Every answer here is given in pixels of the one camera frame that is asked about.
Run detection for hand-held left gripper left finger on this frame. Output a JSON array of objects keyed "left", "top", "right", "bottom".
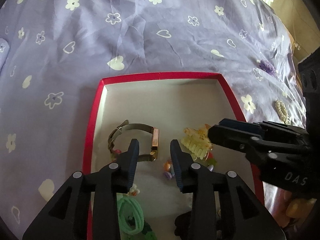
[{"left": 22, "top": 138, "right": 140, "bottom": 240}]

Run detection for yellow claw hair clip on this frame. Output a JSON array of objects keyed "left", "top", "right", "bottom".
[{"left": 181, "top": 124, "right": 213, "bottom": 161}]

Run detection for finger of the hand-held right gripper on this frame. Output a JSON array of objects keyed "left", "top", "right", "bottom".
[
  {"left": 208, "top": 125, "right": 267, "bottom": 154},
  {"left": 219, "top": 118, "right": 304, "bottom": 143}
]

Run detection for purple floral blanket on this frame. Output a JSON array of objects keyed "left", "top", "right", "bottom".
[{"left": 0, "top": 0, "right": 311, "bottom": 240}]

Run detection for person's right hand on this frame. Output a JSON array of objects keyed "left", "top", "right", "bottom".
[{"left": 271, "top": 189, "right": 319, "bottom": 230}]

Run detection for mint green hair ties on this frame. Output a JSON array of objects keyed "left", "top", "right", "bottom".
[{"left": 117, "top": 184, "right": 146, "bottom": 237}]

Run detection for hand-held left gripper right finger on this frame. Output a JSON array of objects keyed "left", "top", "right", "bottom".
[{"left": 170, "top": 139, "right": 285, "bottom": 240}]

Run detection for purple flower hair clip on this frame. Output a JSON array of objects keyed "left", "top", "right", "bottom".
[{"left": 163, "top": 151, "right": 218, "bottom": 179}]

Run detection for pearl bead scrunchie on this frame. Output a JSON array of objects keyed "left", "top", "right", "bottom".
[{"left": 274, "top": 99, "right": 291, "bottom": 124}]

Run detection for green braided bracelet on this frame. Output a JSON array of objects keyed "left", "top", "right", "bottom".
[{"left": 140, "top": 221, "right": 157, "bottom": 240}]

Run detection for red cardboard box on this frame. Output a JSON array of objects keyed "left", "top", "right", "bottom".
[{"left": 82, "top": 71, "right": 265, "bottom": 240}]

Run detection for gold metal wristwatch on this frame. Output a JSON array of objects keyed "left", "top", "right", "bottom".
[{"left": 108, "top": 120, "right": 161, "bottom": 163}]

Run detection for black scrunchie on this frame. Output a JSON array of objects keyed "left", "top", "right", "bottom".
[{"left": 174, "top": 210, "right": 193, "bottom": 238}]

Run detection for purple scrunchie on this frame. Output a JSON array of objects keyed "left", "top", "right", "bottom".
[{"left": 257, "top": 59, "right": 277, "bottom": 76}]

